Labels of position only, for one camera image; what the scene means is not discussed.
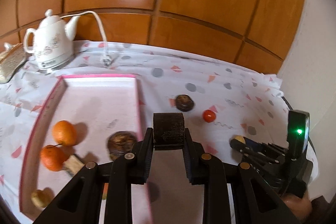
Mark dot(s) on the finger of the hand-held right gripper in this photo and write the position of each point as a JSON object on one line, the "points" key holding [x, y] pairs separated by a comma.
{"points": [[237, 145], [253, 142]]}

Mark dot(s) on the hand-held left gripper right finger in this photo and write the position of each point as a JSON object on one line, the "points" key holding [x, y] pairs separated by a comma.
{"points": [[189, 161]]}

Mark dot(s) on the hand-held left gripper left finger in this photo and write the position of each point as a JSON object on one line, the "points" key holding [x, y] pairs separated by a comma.
{"points": [[148, 161]]}

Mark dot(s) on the dark round mushroom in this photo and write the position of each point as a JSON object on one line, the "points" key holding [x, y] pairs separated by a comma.
{"points": [[120, 144], [184, 102]]}

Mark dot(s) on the pink shallow box tray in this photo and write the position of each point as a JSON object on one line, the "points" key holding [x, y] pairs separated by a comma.
{"points": [[105, 103]]}

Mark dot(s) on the mandarin orange with stem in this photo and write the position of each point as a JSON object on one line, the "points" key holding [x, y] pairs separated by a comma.
{"points": [[52, 158]]}

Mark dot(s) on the person's right hand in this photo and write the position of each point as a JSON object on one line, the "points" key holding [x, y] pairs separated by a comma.
{"points": [[298, 207]]}

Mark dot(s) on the small red tomato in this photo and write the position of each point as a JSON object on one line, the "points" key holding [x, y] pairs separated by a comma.
{"points": [[209, 116]]}

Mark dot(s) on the white patterned tablecloth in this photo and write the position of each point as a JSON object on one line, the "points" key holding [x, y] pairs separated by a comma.
{"points": [[223, 77]]}

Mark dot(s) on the silver kettle base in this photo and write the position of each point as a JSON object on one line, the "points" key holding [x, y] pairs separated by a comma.
{"points": [[44, 71]]}

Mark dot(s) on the white floral ceramic kettle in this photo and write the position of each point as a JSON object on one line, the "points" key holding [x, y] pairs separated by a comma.
{"points": [[50, 40]]}

